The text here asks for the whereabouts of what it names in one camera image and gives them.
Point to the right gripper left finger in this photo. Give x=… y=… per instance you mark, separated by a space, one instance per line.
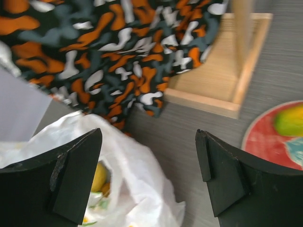
x=51 y=189

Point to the orange camouflage cloth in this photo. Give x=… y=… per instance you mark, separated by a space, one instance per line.
x=105 y=56

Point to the wooden clothes rack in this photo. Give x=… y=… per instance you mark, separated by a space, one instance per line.
x=220 y=85

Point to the red teal plate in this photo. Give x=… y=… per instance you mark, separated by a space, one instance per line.
x=262 y=140

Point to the yellow pear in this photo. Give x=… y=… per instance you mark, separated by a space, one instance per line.
x=101 y=180

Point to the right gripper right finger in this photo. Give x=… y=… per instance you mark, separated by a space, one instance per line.
x=247 y=191

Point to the orange green mango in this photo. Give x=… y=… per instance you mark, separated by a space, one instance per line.
x=289 y=122

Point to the white plastic bag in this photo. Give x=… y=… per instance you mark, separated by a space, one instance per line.
x=140 y=195

